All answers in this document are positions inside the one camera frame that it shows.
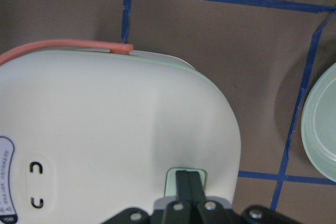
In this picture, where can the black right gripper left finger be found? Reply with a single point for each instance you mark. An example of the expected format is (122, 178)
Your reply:
(179, 210)

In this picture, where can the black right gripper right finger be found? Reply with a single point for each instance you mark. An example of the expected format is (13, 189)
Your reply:
(210, 209)

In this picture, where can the white rice cooker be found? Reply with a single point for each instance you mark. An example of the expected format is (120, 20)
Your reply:
(90, 128)

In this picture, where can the far green plate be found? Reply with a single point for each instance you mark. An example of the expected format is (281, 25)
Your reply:
(318, 124)

